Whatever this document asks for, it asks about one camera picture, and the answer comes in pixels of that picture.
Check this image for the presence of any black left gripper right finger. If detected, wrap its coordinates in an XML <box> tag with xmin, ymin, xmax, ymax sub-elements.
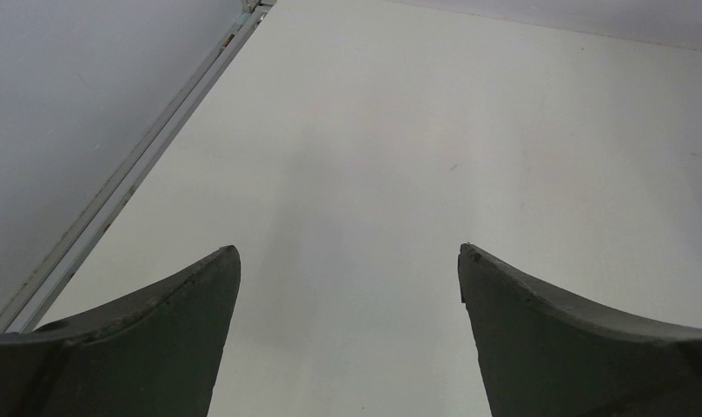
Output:
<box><xmin>458</xmin><ymin>243</ymin><xmax>702</xmax><ymax>416</ymax></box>

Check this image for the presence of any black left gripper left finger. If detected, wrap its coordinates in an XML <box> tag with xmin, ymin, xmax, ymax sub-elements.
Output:
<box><xmin>0</xmin><ymin>246</ymin><xmax>241</xmax><ymax>416</ymax></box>

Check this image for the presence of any aluminium frame rail left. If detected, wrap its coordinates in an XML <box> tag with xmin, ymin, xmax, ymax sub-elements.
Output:
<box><xmin>0</xmin><ymin>1</ymin><xmax>271</xmax><ymax>333</ymax></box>

